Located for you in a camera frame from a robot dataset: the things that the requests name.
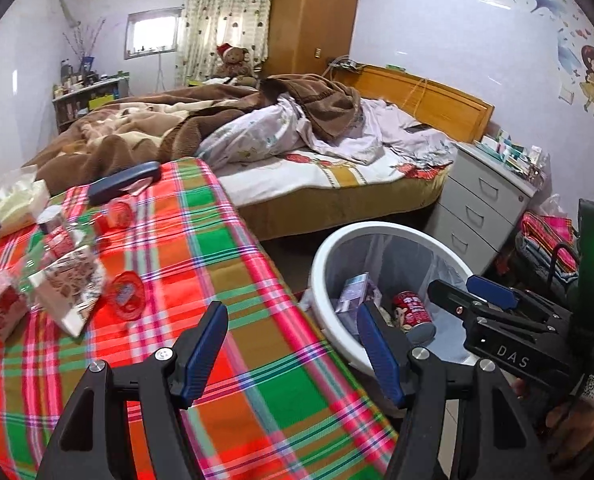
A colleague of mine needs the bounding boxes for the patterned curtain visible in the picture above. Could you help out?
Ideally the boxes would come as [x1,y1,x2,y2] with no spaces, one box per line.
[175,0,278,86]

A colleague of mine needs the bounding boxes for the red tin can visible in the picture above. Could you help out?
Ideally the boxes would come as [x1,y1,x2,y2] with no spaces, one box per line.
[108,270,145,320]
[392,290,433,331]

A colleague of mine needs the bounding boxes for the white trash bin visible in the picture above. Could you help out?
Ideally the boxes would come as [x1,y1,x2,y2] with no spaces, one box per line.
[309,222,478,366]

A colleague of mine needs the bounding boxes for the white and purple carton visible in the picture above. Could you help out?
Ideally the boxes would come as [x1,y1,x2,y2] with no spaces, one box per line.
[334,272,383,316]

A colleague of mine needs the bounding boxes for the grey nightstand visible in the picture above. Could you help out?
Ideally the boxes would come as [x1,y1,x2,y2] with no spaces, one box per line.
[423,141,540,276]

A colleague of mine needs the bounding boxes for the air conditioner pipe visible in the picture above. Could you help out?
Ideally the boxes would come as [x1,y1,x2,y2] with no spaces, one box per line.
[54,0,80,28]

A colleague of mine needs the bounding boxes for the dried flower branches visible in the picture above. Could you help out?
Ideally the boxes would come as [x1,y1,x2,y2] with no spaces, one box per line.
[62,17,108,73]

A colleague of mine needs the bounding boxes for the wooden bed headboard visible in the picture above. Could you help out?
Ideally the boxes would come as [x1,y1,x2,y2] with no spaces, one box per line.
[334,64,495,145]

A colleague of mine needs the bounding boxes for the person's right hand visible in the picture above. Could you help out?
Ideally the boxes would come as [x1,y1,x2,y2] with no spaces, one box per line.
[512,375,594,461]

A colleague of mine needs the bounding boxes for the cartoon wall sticker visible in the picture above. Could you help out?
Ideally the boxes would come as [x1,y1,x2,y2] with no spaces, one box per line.
[490,0,594,121]

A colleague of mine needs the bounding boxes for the brown blanket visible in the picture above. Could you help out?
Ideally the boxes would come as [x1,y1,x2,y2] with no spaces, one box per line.
[22,74,363,196]

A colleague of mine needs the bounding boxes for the clear plastic bag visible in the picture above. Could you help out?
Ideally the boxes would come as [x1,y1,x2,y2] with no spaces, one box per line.
[537,194,578,221]

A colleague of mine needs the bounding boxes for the red and white carton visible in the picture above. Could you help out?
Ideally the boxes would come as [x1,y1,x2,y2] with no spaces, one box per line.
[0,282,30,343]

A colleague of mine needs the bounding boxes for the dark blue long case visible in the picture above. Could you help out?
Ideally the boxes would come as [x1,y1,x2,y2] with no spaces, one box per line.
[87,161,162,206]

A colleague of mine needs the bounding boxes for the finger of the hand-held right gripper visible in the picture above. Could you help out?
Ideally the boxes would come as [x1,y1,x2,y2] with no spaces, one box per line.
[427,280,479,330]
[466,275,573,333]

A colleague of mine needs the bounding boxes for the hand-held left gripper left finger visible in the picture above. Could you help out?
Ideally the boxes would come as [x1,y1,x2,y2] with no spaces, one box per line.
[37,301,229,480]

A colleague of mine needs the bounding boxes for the pale quilt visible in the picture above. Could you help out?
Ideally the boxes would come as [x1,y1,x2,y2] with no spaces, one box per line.
[197,97,458,171]

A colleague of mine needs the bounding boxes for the yellow cable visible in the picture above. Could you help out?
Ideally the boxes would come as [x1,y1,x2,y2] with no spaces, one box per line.
[409,77,428,111]

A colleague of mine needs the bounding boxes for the pile of folded cloth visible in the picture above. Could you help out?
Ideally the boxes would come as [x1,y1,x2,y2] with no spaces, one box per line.
[510,210,580,286]

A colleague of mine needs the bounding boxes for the tissue box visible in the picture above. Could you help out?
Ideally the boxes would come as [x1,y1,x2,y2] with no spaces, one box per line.
[0,165,52,237]

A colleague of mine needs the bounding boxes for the group of small boxes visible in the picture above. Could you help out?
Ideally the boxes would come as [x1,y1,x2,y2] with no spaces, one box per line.
[477,129,550,181]

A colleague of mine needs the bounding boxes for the floral bed sheet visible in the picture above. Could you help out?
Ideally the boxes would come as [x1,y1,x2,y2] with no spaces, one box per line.
[217,147,453,241]

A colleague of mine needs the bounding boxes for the window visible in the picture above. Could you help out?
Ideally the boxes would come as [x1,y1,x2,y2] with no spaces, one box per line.
[124,7,184,61]

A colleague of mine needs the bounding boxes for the brown teddy bear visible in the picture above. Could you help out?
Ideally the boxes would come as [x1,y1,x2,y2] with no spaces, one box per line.
[212,42,259,86]

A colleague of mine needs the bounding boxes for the shelf unit with bottles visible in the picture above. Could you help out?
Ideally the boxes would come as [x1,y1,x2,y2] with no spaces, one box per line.
[52,77,130,133]

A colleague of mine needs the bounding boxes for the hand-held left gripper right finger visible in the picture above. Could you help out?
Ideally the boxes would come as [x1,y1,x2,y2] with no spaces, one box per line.
[356,301,553,480]

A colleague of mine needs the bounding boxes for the patterned paper bag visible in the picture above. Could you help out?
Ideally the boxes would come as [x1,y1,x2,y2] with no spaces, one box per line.
[27,245,108,336]

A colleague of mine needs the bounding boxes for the plaid tablecloth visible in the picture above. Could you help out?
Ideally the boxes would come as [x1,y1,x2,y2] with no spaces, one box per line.
[0,157,400,480]

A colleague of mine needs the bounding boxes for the small red cup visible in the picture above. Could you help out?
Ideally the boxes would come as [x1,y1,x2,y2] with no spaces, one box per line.
[106,197,135,228]

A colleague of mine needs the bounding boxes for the clear plastic bottle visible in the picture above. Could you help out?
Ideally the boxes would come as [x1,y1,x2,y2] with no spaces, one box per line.
[24,220,98,281]

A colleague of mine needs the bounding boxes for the wooden wardrobe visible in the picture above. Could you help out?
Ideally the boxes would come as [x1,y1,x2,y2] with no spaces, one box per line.
[262,0,364,78]

